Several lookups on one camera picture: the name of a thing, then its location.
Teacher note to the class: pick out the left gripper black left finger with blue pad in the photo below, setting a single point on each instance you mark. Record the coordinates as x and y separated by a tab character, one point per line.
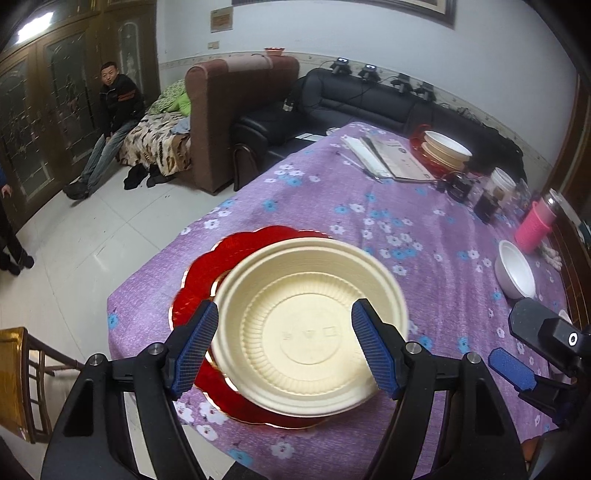
90	439

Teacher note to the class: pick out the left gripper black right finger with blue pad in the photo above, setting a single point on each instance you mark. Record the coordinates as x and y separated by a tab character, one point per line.
478	439

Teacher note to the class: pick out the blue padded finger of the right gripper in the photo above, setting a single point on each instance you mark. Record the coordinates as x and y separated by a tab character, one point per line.
563	403

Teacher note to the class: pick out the large white foam bowl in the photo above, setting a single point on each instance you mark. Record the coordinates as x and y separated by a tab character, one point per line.
513	272

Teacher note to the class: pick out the large red scalloped plate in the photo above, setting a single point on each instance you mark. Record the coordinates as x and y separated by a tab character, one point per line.
199	283

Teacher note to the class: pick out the cream ribbed plastic plate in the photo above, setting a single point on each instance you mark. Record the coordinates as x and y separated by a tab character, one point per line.
285	337

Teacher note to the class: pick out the white crumpled cloth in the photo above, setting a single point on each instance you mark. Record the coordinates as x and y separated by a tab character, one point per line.
551	256

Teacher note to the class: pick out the wooden chair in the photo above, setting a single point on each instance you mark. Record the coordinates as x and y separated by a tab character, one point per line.
25	363

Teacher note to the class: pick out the purple floral tablecloth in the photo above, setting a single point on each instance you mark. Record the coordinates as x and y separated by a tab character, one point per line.
441	254

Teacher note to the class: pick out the pink knit sleeved bottle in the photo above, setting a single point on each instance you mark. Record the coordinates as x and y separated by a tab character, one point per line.
538	222

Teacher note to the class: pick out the dark glass jar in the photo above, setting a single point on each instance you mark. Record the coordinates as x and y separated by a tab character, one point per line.
486	207

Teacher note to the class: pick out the black ink bottle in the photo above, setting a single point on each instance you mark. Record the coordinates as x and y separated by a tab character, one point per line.
459	186

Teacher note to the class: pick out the standing person legs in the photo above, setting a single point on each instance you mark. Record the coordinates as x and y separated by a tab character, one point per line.
17	258

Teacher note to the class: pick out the open paper booklet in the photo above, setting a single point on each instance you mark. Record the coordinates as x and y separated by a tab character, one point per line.
396	162

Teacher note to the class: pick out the red plate under bowl stack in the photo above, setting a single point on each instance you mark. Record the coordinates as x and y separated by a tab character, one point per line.
434	167

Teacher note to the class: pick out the black pen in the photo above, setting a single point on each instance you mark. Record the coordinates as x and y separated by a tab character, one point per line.
352	162

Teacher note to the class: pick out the white folded paper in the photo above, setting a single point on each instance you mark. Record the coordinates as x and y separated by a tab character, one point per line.
369	160

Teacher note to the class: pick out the patterned blanket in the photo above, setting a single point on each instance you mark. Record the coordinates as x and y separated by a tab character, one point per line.
162	140

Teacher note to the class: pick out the black leather sofa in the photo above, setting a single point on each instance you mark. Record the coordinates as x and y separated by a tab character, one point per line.
322	100

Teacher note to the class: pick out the seated man in black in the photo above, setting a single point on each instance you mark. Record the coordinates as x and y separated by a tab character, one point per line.
122	107

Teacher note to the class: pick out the green pillow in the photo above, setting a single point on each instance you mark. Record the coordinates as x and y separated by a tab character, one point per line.
173	99

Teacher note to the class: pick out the brown armchair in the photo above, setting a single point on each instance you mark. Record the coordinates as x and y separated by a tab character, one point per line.
220	92

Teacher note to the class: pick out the dark wooden cabinet doors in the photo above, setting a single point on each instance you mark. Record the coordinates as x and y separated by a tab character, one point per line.
50	82

